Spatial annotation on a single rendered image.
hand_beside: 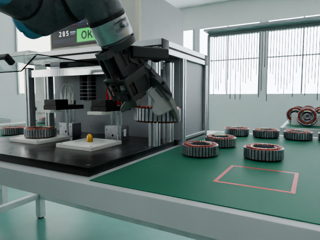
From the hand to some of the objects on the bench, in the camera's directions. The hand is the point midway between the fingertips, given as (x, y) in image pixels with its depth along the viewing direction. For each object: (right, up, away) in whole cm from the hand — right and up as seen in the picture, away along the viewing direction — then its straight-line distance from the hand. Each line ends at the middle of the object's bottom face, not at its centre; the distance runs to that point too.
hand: (158, 115), depth 67 cm
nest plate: (-44, -9, +37) cm, 58 cm away
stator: (+31, -12, +15) cm, 37 cm away
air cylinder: (-37, -8, +50) cm, 62 cm away
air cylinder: (-16, -8, +38) cm, 42 cm away
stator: (+13, -12, +20) cm, 27 cm away
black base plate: (-33, -11, +33) cm, 48 cm away
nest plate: (-23, -10, +25) cm, 35 cm away
